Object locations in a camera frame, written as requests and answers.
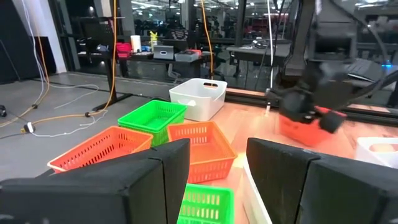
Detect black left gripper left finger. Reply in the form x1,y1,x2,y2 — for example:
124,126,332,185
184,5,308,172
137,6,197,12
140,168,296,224
0,139,191,224

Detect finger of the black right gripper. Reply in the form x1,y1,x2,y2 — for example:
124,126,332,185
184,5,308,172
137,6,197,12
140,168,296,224
318,110,348,134
278,90,316,124

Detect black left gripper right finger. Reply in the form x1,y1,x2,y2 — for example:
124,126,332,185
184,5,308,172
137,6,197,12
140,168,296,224
246,138,398,224

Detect orange slotted plastic basket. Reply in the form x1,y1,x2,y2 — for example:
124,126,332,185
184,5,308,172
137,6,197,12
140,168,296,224
47,125,154,174
277,105,348,147
167,120,238,184

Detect white plastic storage bin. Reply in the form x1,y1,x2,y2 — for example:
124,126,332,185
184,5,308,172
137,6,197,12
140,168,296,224
354,136,398,170
169,77,228,122

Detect green slotted plastic basket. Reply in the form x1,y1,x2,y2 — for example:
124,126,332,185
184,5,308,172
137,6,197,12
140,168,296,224
176,183,235,224
117,99,188,147

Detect black background table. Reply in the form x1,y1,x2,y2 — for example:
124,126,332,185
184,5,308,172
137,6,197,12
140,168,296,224
77,51,215,111
226,43,292,78

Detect grey tray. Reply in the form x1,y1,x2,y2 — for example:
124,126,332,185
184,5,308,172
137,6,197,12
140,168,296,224
174,49,203,63

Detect grey box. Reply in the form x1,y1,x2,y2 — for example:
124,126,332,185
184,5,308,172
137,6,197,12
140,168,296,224
152,45,175,60

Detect red bag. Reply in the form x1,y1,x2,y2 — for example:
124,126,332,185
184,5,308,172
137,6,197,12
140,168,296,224
115,42,133,59

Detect white paper roll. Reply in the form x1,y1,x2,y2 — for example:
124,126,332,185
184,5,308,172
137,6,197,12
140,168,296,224
130,34,142,54

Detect yellow spray bottle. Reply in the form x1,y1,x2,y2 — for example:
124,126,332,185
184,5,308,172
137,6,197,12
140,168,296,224
149,30,159,52

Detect thin white floor cable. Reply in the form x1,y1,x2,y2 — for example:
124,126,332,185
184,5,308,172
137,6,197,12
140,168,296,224
30,83,109,138

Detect white hanging cable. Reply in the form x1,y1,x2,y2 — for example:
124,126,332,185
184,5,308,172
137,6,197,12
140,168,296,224
266,0,275,90

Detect orange hanging cable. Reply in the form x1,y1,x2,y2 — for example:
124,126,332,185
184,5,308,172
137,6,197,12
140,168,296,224
0,0,118,133
200,0,216,81

